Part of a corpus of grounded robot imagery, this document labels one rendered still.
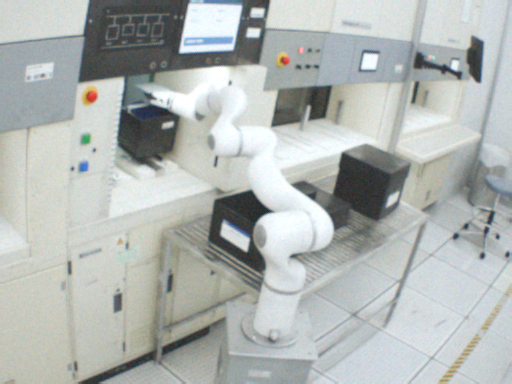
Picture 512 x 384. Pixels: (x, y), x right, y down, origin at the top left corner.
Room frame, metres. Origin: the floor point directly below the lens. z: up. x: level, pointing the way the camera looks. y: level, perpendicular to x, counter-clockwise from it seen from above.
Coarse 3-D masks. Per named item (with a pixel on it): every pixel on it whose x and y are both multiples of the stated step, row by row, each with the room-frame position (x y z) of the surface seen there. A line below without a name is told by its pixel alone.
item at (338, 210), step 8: (296, 184) 2.42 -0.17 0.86; (304, 184) 2.44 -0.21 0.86; (304, 192) 2.34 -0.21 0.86; (312, 192) 2.29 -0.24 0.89; (320, 192) 2.38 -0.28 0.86; (312, 200) 2.27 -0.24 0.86; (320, 200) 2.29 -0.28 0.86; (328, 200) 2.31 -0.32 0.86; (336, 200) 2.33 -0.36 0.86; (328, 208) 2.23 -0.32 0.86; (336, 208) 2.24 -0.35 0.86; (344, 208) 2.27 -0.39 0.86; (336, 216) 2.22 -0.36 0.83; (344, 216) 2.28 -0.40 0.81; (336, 224) 2.24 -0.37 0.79; (344, 224) 2.30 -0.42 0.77
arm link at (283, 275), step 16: (256, 224) 1.40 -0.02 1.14; (272, 224) 1.36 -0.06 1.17; (288, 224) 1.37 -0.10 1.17; (304, 224) 1.40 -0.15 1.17; (256, 240) 1.37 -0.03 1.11; (272, 240) 1.34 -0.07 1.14; (288, 240) 1.35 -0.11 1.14; (304, 240) 1.38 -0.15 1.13; (272, 256) 1.34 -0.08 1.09; (288, 256) 1.36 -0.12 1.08; (272, 272) 1.39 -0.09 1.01; (288, 272) 1.36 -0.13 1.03; (304, 272) 1.43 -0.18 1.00; (272, 288) 1.39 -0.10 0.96; (288, 288) 1.38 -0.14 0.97
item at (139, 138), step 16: (128, 112) 2.17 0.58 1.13; (160, 112) 2.37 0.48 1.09; (128, 128) 2.18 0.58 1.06; (144, 128) 2.14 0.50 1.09; (160, 128) 2.22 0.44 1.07; (176, 128) 2.29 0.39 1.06; (128, 144) 2.17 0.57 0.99; (144, 144) 2.16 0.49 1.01; (160, 144) 2.24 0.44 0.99; (160, 160) 2.26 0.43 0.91
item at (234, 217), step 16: (240, 192) 2.05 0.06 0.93; (224, 208) 1.90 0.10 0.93; (240, 208) 2.07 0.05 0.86; (256, 208) 2.14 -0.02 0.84; (224, 224) 1.89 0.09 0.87; (240, 224) 1.85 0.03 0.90; (224, 240) 1.88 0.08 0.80; (240, 240) 1.84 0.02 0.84; (240, 256) 1.83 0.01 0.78; (256, 256) 1.78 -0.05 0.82
